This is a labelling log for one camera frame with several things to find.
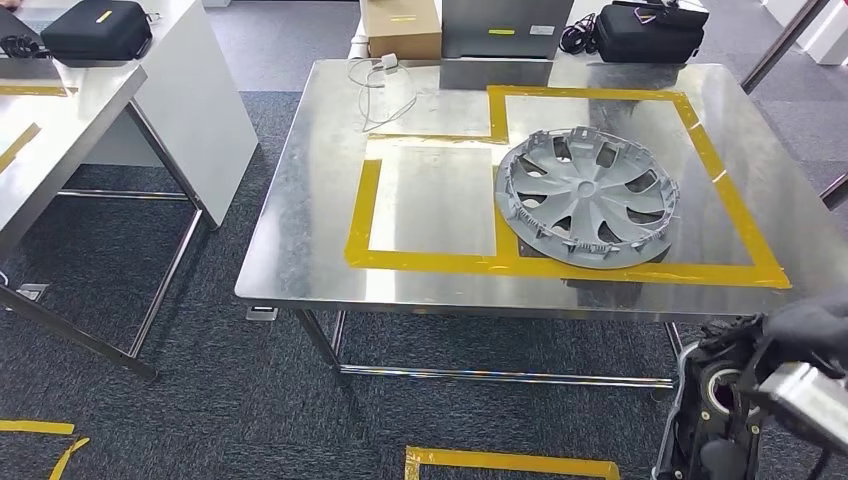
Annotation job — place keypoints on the yellow tape on side table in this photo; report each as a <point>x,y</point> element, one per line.
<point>30,91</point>

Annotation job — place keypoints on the steel frame side table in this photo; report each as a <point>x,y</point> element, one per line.
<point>63,132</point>

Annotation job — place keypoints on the grey laptop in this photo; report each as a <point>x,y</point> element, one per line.
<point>20,23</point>

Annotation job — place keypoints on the silver wheel hubcap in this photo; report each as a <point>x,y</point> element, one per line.
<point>586,192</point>

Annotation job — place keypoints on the stainless steel workbench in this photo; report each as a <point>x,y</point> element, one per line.
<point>311,199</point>

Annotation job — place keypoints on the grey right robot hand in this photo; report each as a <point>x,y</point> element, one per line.
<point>811,331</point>

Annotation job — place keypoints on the brown cardboard box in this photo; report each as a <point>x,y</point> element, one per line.
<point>401,33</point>

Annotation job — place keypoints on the black device on side table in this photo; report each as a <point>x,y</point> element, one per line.
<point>96,36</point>

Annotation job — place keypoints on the steel floor socket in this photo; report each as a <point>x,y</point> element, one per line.
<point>33,291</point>
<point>262,313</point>

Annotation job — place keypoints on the grey metal box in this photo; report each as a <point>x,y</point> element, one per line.
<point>507,16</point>

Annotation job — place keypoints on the black bag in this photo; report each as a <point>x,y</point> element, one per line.
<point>646,43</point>

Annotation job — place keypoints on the white cylinder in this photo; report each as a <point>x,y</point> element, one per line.
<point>358,46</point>

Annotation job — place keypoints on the white display block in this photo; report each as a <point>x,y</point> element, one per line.
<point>828,40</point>

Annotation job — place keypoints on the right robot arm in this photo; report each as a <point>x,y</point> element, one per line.
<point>702,424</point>

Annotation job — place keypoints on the yellow tape outline on workbench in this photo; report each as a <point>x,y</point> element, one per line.
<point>361,212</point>

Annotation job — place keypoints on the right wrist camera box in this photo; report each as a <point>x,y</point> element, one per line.
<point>805,404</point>

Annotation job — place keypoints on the yellow floor tape square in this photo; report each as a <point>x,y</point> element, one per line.
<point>33,426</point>
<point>517,462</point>

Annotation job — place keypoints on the white panel furniture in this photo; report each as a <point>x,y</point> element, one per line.
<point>195,99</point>

